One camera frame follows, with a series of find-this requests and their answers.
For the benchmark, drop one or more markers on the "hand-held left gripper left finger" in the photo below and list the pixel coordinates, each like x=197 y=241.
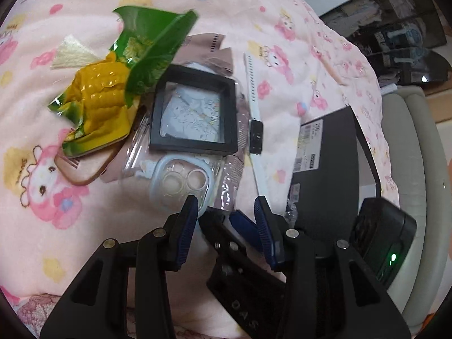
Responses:
x=185 y=233

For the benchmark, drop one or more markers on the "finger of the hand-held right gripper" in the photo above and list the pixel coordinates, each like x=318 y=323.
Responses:
x=219 y=229
x=245 y=224

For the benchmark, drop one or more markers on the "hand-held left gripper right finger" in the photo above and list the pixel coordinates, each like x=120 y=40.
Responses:
x=266 y=233

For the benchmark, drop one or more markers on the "light blue phone case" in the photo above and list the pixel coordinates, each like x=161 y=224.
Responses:
x=157 y=183

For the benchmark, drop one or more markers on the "black box container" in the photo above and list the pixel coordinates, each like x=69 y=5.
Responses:
x=335 y=169

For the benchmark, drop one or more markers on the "green corn snack packet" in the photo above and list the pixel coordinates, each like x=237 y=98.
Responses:
x=102 y=88

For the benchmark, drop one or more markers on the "small crumpled clear wrapper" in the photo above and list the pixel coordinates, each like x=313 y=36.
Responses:
x=292 y=213

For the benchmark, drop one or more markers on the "white smart watch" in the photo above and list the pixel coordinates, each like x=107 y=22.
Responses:
x=255 y=136

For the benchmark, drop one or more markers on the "clear plastic bag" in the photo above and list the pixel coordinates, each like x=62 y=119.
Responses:
x=137 y=141

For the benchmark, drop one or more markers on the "toast shaped beige pad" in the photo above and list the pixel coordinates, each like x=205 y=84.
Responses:
x=84 y=171

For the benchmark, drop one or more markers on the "pink cartoon printed blanket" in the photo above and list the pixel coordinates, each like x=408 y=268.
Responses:
x=53 y=219

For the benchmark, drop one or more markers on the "beige sofa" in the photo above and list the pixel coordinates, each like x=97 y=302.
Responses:
x=416 y=155

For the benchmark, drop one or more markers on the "dark storage shelf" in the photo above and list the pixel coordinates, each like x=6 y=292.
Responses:
x=399 y=39

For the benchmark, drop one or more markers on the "black square display frame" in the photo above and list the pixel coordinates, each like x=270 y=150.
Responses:
x=192 y=72

